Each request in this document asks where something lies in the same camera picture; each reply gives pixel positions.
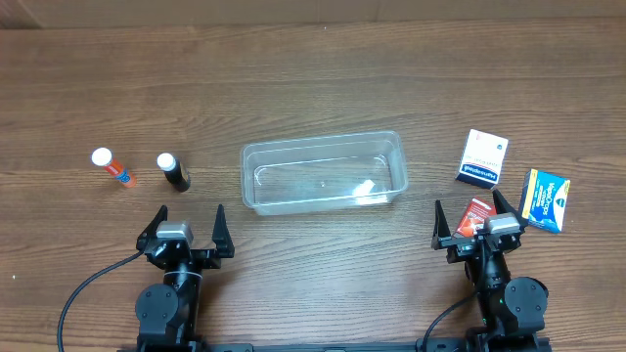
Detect white Hansaplast box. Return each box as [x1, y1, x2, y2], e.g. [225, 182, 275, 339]
[456, 129, 509, 190]

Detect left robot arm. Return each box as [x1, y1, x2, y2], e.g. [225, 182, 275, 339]
[135, 205, 235, 351]

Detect orange tube white cap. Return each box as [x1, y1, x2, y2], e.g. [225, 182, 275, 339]
[91, 147, 137, 188]

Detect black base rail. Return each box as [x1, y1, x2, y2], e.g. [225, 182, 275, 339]
[116, 336, 554, 352]

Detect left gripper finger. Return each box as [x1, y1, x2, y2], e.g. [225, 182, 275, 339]
[211, 204, 235, 257]
[137, 205, 168, 242]

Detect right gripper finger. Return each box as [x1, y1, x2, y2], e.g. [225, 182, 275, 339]
[431, 200, 452, 248]
[492, 190, 528, 229]

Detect blue VapoDrops lozenge box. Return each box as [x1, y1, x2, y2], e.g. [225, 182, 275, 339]
[519, 168, 570, 234]

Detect clear plastic container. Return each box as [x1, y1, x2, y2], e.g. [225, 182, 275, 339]
[241, 130, 409, 216]

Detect red Panadol box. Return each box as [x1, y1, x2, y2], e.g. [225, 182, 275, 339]
[453, 198, 497, 238]

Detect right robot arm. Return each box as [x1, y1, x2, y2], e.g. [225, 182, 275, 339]
[416, 190, 552, 351]

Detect black tube white cap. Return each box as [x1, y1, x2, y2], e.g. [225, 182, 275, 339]
[156, 153, 191, 193]

